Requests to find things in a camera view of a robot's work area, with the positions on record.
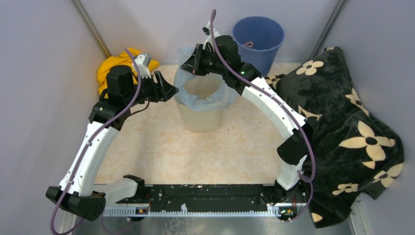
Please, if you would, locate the yellow crumpled cloth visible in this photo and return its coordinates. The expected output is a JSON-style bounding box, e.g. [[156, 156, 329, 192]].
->
[[96, 47, 160, 95]]

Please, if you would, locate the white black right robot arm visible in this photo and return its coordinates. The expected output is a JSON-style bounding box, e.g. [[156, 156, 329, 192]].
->
[[180, 35, 313, 202]]

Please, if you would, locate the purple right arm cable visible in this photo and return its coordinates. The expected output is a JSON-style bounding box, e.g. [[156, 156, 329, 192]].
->
[[209, 9, 317, 223]]

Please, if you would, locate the black floral blanket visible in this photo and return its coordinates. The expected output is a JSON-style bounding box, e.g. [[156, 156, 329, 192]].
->
[[266, 47, 404, 228]]

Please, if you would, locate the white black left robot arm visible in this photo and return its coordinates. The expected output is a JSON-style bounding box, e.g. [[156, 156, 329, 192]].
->
[[46, 65, 179, 221]]

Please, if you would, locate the beige plastic trash bin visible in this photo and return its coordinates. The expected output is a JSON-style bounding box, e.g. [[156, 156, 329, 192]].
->
[[175, 72, 224, 132]]

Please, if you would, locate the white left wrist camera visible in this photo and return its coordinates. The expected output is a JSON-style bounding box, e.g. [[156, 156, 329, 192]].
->
[[132, 52, 152, 78]]

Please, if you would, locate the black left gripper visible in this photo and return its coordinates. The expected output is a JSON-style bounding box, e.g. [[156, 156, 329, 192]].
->
[[124, 70, 179, 107]]

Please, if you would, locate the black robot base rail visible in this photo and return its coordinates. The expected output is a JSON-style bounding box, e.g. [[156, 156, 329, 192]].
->
[[67, 184, 308, 222]]

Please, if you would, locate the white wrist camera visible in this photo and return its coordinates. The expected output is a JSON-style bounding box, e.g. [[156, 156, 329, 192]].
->
[[203, 21, 221, 49], [132, 52, 152, 78]]

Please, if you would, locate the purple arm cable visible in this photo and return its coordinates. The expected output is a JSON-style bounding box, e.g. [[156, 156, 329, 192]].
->
[[49, 48, 142, 235], [209, 9, 317, 223]]

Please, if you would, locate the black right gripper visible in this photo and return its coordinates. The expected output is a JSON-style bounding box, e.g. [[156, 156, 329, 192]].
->
[[180, 44, 226, 77]]

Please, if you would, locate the light blue trash bag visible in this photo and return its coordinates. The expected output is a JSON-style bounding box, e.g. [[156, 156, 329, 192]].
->
[[173, 46, 241, 113]]

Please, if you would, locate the blue plastic trash bin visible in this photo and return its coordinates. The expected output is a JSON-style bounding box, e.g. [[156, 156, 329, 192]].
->
[[232, 16, 284, 76]]

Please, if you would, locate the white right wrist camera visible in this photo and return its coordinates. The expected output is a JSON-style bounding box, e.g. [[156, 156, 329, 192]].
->
[[203, 21, 221, 49]]

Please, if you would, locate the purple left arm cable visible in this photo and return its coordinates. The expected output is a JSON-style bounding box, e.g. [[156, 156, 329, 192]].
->
[[49, 48, 142, 235]]

